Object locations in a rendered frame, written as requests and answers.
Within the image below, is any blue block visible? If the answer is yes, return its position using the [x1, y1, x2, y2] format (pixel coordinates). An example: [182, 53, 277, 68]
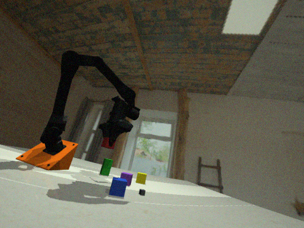
[109, 177, 127, 197]

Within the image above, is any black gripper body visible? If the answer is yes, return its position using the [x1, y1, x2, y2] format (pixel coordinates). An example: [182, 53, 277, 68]
[98, 109, 131, 131]

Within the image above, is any green block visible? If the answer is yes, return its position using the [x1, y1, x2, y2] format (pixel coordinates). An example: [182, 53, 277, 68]
[100, 166, 110, 176]
[102, 159, 113, 168]

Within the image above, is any yellow block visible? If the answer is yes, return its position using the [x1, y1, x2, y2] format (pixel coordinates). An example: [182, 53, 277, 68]
[136, 172, 147, 184]

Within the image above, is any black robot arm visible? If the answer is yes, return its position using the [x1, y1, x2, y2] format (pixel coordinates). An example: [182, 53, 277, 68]
[40, 50, 140, 156]

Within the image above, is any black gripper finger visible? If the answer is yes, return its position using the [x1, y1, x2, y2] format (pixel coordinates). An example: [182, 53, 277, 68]
[109, 127, 125, 146]
[101, 128, 109, 138]

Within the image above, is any purple block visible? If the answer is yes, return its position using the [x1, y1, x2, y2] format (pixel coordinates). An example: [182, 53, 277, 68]
[120, 172, 133, 186]

